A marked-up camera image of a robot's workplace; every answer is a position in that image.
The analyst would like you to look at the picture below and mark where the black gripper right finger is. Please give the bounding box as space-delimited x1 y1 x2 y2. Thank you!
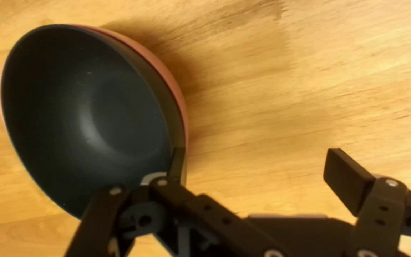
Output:
324 149 411 257

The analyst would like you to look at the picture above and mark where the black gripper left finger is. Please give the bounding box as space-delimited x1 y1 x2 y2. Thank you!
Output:
63 146 360 257

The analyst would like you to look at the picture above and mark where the black bowl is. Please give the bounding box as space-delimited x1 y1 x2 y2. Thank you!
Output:
0 25 187 221

